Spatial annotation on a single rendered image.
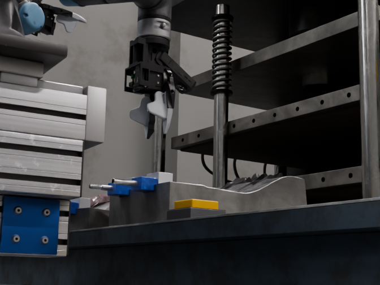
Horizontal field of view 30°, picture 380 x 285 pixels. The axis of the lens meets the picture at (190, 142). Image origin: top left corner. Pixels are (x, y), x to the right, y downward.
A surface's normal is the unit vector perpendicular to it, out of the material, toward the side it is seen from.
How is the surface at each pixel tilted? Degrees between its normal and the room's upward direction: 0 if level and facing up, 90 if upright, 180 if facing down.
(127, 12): 90
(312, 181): 90
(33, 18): 90
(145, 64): 90
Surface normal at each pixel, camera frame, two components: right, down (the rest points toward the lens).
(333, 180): -0.83, -0.13
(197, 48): 0.50, -0.15
